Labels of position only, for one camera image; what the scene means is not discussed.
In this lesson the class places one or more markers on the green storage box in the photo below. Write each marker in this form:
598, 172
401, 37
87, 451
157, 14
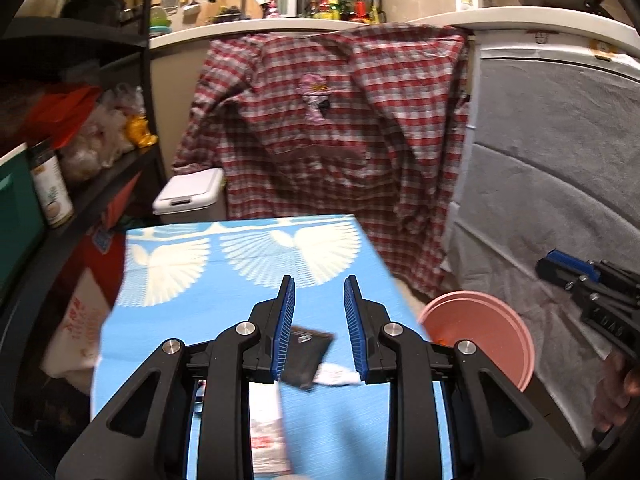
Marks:
17, 210

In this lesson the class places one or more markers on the wooden cutting board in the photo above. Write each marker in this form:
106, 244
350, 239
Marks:
252, 10

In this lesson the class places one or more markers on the black packet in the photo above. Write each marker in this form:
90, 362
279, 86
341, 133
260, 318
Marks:
307, 355

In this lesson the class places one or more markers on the person's right hand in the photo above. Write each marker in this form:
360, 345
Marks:
612, 390

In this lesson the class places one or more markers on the pink bottle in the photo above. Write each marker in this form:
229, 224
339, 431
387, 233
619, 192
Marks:
272, 9

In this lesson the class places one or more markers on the white wrapper red print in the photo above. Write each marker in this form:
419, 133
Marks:
267, 430

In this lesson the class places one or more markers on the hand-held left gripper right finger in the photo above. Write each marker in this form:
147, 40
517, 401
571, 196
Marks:
356, 330

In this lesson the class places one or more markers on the red plaid shirt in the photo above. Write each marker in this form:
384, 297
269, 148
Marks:
325, 160

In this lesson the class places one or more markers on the red bag on shelf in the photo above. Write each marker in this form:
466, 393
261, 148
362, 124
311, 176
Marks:
60, 110

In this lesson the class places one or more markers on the clear bags of food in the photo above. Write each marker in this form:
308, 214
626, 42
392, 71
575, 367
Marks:
100, 135

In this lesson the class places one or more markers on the yellow figurine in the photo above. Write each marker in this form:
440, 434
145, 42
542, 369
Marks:
140, 132

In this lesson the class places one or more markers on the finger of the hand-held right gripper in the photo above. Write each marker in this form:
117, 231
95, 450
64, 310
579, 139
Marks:
560, 275
570, 261

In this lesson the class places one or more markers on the white lidded bin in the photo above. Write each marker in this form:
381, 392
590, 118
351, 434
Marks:
187, 192

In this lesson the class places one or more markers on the white sack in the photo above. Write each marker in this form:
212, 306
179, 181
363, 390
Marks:
75, 320

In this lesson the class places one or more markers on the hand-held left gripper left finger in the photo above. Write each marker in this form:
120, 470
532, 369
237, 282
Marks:
282, 330

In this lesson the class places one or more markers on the stack of green bowls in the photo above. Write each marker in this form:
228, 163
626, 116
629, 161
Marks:
160, 22

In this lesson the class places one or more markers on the blue patterned tablecloth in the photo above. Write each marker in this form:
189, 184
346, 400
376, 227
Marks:
240, 280

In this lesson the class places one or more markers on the pink trash bin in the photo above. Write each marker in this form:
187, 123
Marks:
480, 325

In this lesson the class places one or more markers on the grey cloth cover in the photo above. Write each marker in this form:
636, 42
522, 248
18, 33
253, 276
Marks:
540, 185

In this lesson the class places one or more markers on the red cardboard box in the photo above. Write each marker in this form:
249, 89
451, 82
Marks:
100, 255

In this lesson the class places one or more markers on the black shelf rack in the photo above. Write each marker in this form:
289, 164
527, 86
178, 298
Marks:
120, 170

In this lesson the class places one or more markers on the spice jar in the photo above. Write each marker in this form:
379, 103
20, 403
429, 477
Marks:
52, 190

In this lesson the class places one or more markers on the white kitchen counter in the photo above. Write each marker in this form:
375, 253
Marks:
500, 15

